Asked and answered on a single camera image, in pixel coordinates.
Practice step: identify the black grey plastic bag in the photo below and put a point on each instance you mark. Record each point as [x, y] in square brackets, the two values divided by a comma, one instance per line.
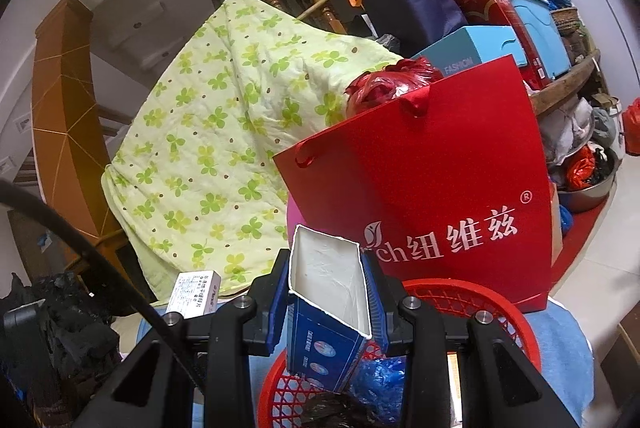
[328, 409]

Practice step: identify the blue towel blanket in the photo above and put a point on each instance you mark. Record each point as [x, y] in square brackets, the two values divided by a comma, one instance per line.
[565, 353]

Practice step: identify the blue cardboard box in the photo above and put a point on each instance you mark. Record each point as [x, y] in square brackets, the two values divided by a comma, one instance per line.
[329, 321]

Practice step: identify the light blue shoe box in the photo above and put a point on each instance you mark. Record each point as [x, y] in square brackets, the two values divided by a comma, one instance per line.
[472, 45]

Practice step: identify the red Nilrich paper bag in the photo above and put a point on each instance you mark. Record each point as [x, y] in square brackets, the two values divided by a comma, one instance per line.
[446, 182]

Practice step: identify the blue plastic storage bin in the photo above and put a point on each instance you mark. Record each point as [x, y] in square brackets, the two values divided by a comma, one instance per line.
[537, 19]

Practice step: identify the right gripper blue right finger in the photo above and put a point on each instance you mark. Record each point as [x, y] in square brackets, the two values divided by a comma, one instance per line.
[390, 308]

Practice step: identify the white long medicine box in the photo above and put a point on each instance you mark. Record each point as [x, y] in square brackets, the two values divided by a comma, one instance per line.
[195, 293]

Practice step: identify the magenta pillow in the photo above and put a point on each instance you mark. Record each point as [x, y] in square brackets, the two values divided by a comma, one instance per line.
[293, 218]

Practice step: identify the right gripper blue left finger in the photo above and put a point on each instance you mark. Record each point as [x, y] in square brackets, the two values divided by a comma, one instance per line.
[262, 309]

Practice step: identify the black clothes pile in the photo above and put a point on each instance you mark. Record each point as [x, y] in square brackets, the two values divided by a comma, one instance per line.
[81, 348]

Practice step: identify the red plastic bag in bag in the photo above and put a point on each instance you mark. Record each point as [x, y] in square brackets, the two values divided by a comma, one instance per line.
[371, 89]

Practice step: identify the blue plastic bag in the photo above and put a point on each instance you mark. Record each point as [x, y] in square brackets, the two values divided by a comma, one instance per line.
[379, 385]

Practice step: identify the green clover quilt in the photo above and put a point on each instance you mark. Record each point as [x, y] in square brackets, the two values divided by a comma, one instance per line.
[193, 183]

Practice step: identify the metal basin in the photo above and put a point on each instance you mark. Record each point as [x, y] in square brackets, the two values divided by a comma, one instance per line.
[579, 201]

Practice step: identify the orange wooden cabinet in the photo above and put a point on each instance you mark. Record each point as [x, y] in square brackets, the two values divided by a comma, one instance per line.
[69, 146]

